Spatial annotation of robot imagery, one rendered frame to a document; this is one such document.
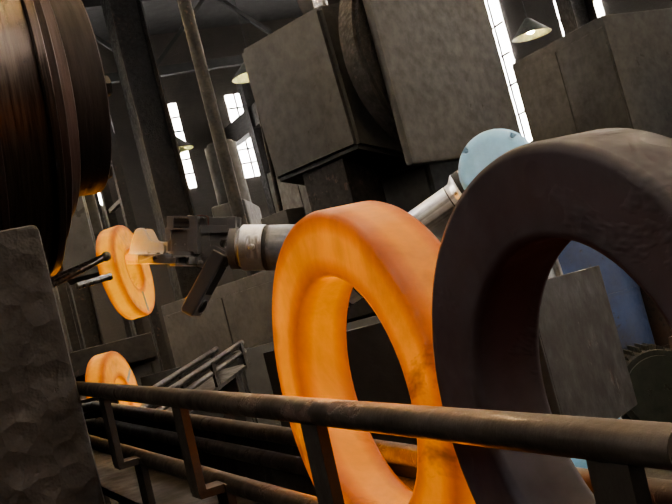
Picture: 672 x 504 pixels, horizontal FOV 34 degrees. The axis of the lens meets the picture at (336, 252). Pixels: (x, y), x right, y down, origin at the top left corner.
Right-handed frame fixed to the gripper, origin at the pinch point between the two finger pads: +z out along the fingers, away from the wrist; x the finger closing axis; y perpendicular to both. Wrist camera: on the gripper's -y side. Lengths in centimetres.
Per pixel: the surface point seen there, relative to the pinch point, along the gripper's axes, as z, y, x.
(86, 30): -15, 27, 51
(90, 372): 3.3, -18.2, 6.0
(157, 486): -36, -21, 83
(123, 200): 310, 68, -785
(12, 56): -12, 21, 64
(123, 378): 0.7, -19.8, -1.8
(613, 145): -71, 1, 139
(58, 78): -15, 19, 59
